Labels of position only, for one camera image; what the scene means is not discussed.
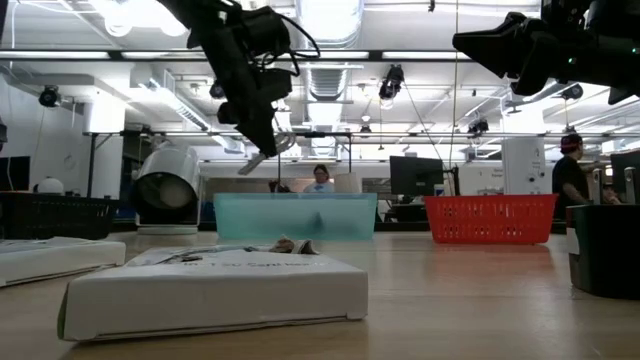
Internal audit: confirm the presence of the red plastic basket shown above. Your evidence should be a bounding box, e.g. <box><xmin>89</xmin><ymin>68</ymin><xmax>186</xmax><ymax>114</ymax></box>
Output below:
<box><xmin>424</xmin><ymin>193</ymin><xmax>559</xmax><ymax>246</ymax></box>

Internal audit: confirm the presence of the white pillar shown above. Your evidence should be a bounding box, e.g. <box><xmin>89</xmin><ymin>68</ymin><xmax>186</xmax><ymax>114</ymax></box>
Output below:
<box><xmin>501</xmin><ymin>137</ymin><xmax>548</xmax><ymax>197</ymax></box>

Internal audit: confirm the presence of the person with cap standing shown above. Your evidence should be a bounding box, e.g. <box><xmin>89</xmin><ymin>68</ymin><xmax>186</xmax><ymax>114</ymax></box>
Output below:
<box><xmin>551</xmin><ymin>133</ymin><xmax>593</xmax><ymax>221</ymax></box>

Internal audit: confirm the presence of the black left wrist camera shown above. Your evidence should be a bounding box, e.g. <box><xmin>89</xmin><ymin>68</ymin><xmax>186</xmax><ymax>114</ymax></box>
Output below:
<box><xmin>238</xmin><ymin>5</ymin><xmax>293</xmax><ymax>57</ymax></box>

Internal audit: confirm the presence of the black rig frame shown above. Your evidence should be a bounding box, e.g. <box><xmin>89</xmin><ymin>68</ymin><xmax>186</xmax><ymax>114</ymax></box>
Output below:
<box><xmin>0</xmin><ymin>48</ymin><xmax>640</xmax><ymax>64</ymax></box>

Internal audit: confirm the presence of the black computer monitor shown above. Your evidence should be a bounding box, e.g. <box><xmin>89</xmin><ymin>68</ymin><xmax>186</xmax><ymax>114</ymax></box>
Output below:
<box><xmin>609</xmin><ymin>149</ymin><xmax>640</xmax><ymax>204</ymax></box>

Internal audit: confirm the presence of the black ceiling camera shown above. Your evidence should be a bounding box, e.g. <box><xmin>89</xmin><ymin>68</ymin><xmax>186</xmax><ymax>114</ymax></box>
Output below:
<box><xmin>377</xmin><ymin>64</ymin><xmax>406</xmax><ymax>102</ymax></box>
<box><xmin>38</xmin><ymin>84</ymin><xmax>62</xmax><ymax>109</ymax></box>

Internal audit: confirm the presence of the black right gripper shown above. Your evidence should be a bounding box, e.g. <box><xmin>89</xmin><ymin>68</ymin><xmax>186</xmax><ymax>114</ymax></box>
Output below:
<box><xmin>452</xmin><ymin>0</ymin><xmax>640</xmax><ymax>106</ymax></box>

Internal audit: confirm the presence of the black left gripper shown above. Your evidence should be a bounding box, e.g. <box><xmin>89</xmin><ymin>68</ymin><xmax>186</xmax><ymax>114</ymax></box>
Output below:
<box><xmin>187</xmin><ymin>9</ymin><xmax>294</xmax><ymax>159</ymax></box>

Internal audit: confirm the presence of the black monitor on stand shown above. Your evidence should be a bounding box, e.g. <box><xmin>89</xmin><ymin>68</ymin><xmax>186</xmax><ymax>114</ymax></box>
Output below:
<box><xmin>389</xmin><ymin>155</ymin><xmax>445</xmax><ymax>197</ymax></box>

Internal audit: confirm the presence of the teal translucent plastic bin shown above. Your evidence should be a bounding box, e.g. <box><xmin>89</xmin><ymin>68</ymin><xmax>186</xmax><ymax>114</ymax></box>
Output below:
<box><xmin>213</xmin><ymin>192</ymin><xmax>379</xmax><ymax>242</ymax></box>

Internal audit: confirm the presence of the black plastic basket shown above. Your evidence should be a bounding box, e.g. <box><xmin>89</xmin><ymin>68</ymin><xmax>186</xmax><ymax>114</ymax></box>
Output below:
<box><xmin>0</xmin><ymin>192</ymin><xmax>121</xmax><ymax>241</ymax></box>

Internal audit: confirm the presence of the white cylindrical studio lamp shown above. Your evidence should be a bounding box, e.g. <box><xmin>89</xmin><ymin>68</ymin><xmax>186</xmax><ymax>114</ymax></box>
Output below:
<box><xmin>131</xmin><ymin>141</ymin><xmax>202</xmax><ymax>236</ymax></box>

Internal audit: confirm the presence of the person behind teal bin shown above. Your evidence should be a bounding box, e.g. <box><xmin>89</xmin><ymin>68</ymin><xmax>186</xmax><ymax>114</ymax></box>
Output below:
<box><xmin>302</xmin><ymin>163</ymin><xmax>337</xmax><ymax>195</ymax></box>

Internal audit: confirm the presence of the black monitor beside dome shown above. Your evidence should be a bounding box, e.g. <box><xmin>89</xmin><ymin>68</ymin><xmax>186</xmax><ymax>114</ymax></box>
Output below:
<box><xmin>0</xmin><ymin>155</ymin><xmax>32</xmax><ymax>193</ymax></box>

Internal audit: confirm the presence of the crumpled paper wrapper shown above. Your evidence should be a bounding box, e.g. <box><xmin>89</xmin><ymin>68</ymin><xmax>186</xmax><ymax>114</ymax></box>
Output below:
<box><xmin>269</xmin><ymin>235</ymin><xmax>320</xmax><ymax>256</ymax></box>

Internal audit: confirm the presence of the white flat cardboard box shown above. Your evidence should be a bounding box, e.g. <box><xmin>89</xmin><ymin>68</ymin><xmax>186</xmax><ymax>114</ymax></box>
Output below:
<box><xmin>0</xmin><ymin>236</ymin><xmax>127</xmax><ymax>289</ymax></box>
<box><xmin>56</xmin><ymin>244</ymin><xmax>370</xmax><ymax>343</ymax></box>

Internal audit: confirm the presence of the dark green container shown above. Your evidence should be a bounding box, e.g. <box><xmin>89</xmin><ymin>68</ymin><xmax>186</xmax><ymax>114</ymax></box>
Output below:
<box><xmin>565</xmin><ymin>203</ymin><xmax>640</xmax><ymax>302</ymax></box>

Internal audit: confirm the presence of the person seated at desk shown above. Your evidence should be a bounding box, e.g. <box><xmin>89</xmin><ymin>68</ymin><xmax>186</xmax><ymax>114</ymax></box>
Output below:
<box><xmin>601</xmin><ymin>182</ymin><xmax>623</xmax><ymax>206</ymax></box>

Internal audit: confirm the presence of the white dome lamp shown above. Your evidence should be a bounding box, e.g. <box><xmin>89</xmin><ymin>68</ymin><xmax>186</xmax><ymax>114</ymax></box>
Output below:
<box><xmin>36</xmin><ymin>176</ymin><xmax>66</xmax><ymax>196</ymax></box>

